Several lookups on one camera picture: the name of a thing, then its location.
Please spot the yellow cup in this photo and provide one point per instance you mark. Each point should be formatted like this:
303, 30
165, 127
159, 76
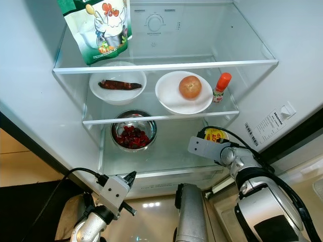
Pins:
216, 136

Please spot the silver fridge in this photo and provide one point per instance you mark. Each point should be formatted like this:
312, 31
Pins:
40, 75

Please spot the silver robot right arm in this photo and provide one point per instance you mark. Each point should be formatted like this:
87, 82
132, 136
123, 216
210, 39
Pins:
262, 201

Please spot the white fridge drawer cover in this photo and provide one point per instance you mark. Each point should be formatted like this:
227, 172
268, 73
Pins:
156, 175

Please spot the glass fridge shelf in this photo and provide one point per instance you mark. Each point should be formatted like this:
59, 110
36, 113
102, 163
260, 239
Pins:
161, 117
181, 66

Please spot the red dried berries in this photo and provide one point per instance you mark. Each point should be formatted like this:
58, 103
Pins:
131, 137

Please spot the steel bowl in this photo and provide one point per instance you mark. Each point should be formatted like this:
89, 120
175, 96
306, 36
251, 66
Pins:
152, 126

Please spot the silver robot right leg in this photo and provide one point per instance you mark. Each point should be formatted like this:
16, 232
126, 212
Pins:
189, 217

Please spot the white bowl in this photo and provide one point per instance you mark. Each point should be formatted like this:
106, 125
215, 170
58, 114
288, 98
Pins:
116, 97

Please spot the white plate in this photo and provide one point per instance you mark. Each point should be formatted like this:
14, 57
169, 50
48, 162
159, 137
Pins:
174, 103

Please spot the dark red sweet potato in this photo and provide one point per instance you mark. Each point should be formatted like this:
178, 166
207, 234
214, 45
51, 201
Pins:
118, 84

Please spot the brown onion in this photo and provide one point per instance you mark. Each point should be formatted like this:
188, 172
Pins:
190, 87

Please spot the black floor mat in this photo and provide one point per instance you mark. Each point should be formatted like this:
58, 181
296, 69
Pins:
25, 217

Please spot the orange capped sauce bottle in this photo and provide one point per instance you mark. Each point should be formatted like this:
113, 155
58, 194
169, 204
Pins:
222, 81

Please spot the green food bag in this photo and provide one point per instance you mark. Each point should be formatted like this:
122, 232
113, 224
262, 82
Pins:
86, 40

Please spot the white info label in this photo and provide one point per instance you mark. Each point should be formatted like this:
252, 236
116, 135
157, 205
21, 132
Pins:
270, 123

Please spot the round thermostat dial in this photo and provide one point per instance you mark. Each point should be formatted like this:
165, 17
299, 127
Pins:
154, 22

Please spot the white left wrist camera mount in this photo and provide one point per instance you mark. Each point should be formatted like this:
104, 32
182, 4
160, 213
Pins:
115, 190

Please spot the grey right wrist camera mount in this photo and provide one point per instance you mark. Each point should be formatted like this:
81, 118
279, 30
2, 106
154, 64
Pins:
204, 149

